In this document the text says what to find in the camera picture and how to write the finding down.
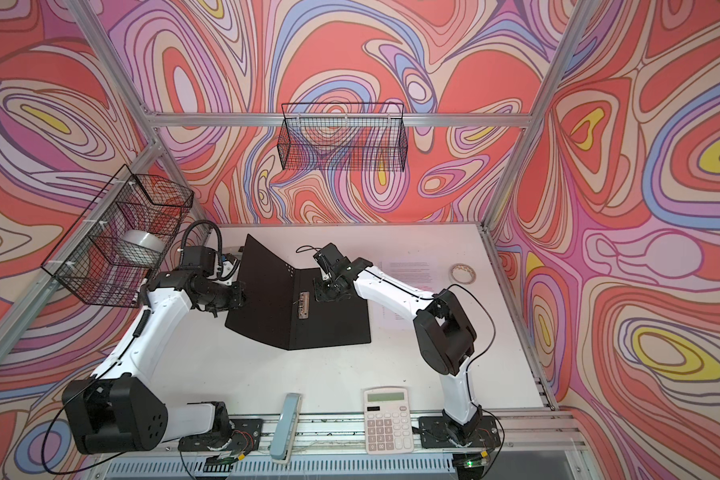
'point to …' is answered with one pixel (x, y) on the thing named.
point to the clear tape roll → (463, 273)
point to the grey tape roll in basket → (146, 239)
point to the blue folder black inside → (281, 307)
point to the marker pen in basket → (134, 298)
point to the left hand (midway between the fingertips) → (249, 296)
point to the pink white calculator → (387, 420)
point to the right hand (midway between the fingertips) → (322, 300)
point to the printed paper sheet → (416, 273)
